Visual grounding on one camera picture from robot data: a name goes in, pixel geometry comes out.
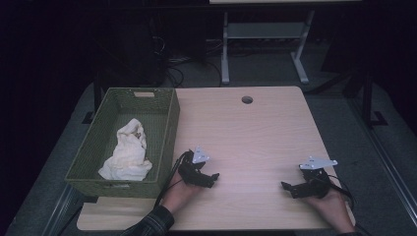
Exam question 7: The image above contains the grey metal floor rail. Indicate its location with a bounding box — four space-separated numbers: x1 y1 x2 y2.
41 184 87 236
345 96 417 228

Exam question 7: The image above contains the green woven basket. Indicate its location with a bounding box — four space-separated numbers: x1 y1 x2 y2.
64 87 181 200

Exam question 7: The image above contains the person's left hand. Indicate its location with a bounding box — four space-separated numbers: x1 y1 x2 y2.
161 170 202 214

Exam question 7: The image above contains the white metal stand frame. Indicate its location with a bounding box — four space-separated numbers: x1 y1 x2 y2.
220 10 316 86

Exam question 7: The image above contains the person's right hand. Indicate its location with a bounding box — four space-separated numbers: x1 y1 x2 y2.
303 187 357 235

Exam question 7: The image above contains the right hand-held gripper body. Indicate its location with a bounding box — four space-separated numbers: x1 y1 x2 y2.
298 155 339 200

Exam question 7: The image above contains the cream cloth with bear print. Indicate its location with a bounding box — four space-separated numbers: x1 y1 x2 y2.
97 118 153 182

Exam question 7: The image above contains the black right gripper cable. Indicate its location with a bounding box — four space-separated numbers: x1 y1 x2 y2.
327 174 373 236

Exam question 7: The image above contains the black stand leg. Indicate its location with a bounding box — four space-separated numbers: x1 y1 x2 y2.
358 65 388 128
81 77 103 126

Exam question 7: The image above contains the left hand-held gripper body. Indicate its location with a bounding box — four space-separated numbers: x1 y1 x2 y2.
178 146 211 187

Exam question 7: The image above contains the tangle of black floor cables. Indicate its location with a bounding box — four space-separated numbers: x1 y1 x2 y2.
149 33 224 89

